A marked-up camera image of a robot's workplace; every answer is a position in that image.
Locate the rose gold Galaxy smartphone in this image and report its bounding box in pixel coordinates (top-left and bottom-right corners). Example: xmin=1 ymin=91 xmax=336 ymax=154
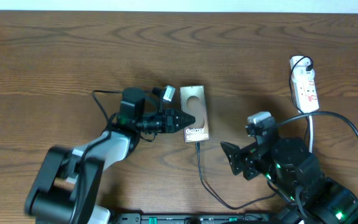
xmin=180 ymin=85 xmax=209 ymax=143

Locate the black USB charging cable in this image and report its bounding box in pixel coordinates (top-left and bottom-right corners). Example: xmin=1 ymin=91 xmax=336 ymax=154
xmin=195 ymin=56 xmax=314 ymax=211

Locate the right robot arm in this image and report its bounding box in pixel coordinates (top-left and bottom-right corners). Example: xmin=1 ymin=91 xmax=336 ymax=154
xmin=221 ymin=124 xmax=358 ymax=224

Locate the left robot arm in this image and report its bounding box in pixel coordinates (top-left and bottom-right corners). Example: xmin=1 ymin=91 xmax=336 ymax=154
xmin=24 ymin=86 xmax=195 ymax=223

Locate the white USB charger plug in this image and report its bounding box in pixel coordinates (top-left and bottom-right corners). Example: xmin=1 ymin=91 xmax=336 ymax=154
xmin=295 ymin=65 xmax=315 ymax=79

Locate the white power strip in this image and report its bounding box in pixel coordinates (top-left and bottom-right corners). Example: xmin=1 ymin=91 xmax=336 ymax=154
xmin=290 ymin=55 xmax=319 ymax=113

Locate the white power strip cord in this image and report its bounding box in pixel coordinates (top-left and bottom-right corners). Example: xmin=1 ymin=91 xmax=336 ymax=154
xmin=307 ymin=112 xmax=315 ymax=154

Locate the black right camera cable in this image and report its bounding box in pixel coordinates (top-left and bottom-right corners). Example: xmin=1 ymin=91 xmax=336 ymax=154
xmin=272 ymin=111 xmax=358 ymax=224

